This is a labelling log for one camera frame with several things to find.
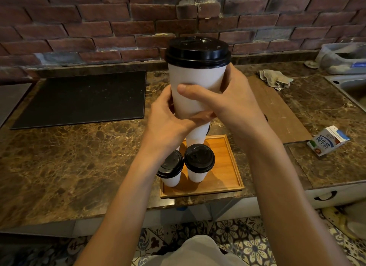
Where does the person's left hand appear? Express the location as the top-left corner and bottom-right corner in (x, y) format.
(139, 85), (217, 162)

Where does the person's right hand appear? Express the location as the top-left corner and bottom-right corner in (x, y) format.
(177, 64), (273, 150)

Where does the square wooden tray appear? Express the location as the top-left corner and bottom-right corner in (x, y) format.
(159, 134), (245, 199)

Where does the person's left forearm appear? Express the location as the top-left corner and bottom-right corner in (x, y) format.
(73, 150), (169, 266)

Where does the person's right forearm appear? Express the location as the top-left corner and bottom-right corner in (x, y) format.
(246, 134), (354, 266)

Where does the person's light grey clothing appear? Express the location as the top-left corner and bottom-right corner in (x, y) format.
(141, 235), (248, 266)

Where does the crumpled beige rag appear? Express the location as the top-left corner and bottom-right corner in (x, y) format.
(259, 69), (294, 92)

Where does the brown flat board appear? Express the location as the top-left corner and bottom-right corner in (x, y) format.
(247, 75), (313, 145)

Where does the black rubber mat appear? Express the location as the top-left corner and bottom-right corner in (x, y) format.
(11, 70), (147, 130)

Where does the white blue milk carton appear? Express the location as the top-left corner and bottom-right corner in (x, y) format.
(306, 125), (351, 157)

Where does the clear plastic container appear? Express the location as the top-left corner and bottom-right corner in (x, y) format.
(315, 42), (366, 76)

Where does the steel sink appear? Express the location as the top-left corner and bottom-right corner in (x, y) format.
(324, 74), (366, 114)

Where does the white drawer front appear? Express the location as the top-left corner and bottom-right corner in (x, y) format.
(304, 182), (366, 210)

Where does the yellow slipper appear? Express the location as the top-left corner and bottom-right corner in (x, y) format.
(321, 206), (358, 241)

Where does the grey metal panel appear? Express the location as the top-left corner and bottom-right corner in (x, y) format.
(0, 83), (33, 128)

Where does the white plastic bag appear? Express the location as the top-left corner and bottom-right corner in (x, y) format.
(343, 199), (366, 241)

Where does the black drawer handle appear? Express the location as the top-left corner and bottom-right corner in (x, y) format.
(313, 190), (338, 202)

